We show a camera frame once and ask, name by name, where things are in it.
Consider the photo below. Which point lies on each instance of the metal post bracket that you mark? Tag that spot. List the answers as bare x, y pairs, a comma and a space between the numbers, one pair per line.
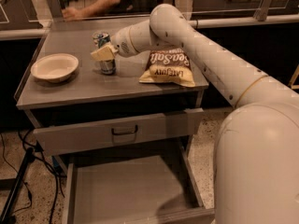
262, 11

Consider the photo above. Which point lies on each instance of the open grey middle drawer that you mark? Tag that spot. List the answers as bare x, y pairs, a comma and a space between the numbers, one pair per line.
150, 185

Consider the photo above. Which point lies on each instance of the grey top drawer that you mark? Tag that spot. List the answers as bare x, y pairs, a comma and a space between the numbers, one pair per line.
58, 140

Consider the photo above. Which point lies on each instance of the white horizontal rail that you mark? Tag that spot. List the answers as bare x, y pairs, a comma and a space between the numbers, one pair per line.
246, 21

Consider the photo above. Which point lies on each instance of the blue silver redbull can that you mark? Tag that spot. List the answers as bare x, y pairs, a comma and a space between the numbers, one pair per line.
103, 53

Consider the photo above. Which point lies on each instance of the black tripod leg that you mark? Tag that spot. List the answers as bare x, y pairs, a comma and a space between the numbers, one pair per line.
16, 184

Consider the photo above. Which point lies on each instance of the grey metal drawer cabinet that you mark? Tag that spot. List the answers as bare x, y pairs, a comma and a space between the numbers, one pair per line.
88, 95

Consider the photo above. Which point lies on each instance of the person in dark shirt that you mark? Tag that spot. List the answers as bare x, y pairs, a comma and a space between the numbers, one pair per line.
110, 8

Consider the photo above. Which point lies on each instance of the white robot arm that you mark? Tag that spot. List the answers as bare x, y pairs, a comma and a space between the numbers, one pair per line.
256, 153

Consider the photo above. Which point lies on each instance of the white paper bowl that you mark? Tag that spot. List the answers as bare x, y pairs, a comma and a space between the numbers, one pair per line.
55, 68

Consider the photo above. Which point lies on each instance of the brown sea salt chips bag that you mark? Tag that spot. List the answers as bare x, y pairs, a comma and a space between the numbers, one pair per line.
168, 66

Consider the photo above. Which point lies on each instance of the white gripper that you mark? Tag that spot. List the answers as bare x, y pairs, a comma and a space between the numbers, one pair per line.
121, 43

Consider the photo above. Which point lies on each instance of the black drawer handle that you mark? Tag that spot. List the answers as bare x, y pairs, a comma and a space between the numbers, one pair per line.
125, 130

